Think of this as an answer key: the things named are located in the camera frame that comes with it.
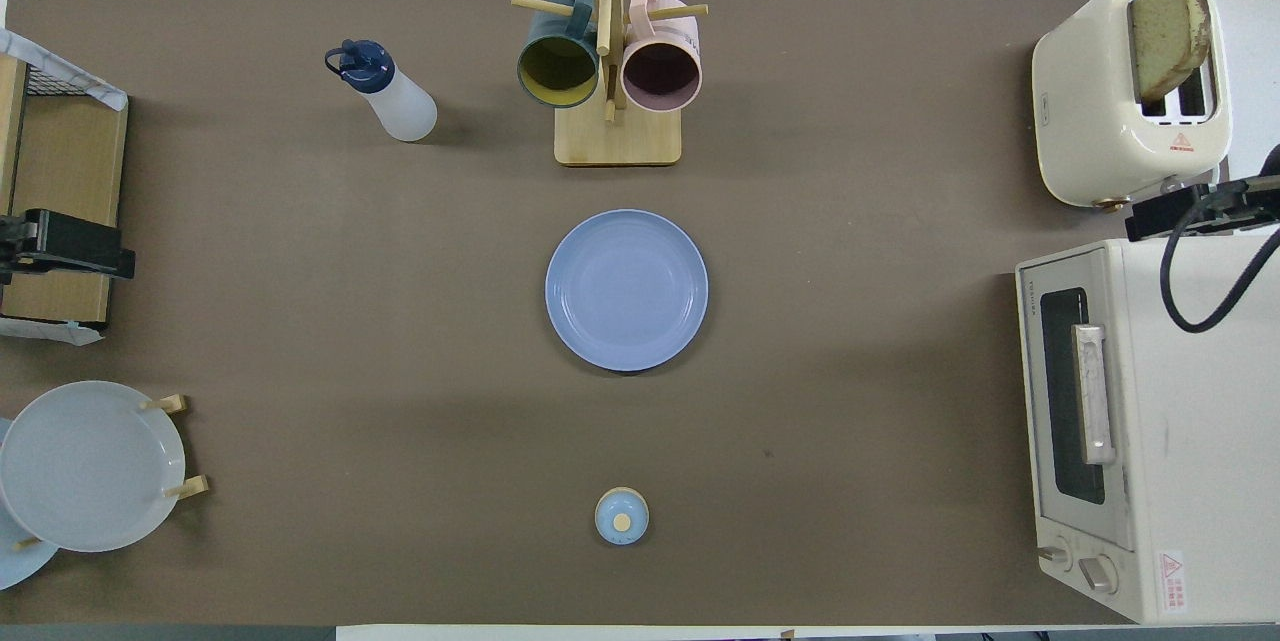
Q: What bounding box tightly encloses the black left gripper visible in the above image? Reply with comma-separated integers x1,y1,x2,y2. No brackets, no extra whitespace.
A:
0,209,137,284

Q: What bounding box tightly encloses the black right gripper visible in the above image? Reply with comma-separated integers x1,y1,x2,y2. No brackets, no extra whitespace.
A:
1125,174,1280,243

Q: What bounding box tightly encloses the toasted bread slice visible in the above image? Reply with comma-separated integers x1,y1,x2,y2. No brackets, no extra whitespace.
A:
1130,0,1213,104

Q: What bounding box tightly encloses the translucent squeeze bottle blue cap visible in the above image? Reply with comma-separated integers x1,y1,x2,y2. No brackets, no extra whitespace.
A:
324,39,438,143

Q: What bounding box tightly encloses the grey-blue plate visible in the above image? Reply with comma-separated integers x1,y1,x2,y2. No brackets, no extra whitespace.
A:
0,380,187,553

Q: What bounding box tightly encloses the wooden plate rack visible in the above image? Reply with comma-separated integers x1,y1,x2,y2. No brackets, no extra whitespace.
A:
12,394,210,552

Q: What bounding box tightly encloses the light blue plate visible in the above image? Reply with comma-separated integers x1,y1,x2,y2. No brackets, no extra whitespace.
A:
0,416,61,590

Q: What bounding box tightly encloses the blue round plate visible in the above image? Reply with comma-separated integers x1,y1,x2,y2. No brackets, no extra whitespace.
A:
545,209,709,373

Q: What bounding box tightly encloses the cream two-slot toaster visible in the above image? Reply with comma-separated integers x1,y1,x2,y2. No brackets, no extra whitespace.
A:
1032,0,1233,212

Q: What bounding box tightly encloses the white toaster oven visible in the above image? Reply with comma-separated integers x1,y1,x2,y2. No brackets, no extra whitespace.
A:
1015,239,1280,625

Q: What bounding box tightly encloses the brown table mat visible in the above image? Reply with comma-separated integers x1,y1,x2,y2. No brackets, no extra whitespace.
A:
0,0,1131,627

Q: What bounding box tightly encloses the dark teal mug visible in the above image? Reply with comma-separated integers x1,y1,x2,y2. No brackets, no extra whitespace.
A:
516,0,601,109

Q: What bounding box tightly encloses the pink ribbed mug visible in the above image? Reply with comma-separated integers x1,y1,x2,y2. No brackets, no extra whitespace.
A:
620,0,703,115

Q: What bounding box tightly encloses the wooden mug tree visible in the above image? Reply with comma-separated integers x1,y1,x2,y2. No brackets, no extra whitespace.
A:
511,0,709,167

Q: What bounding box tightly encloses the small blue lid wooden knob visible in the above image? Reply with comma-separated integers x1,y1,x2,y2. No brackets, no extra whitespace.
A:
595,487,650,546

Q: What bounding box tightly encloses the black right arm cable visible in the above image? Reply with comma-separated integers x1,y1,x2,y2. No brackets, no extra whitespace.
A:
1160,191,1280,334

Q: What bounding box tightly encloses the black wire basket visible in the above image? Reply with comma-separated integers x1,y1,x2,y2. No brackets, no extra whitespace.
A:
22,64,101,98

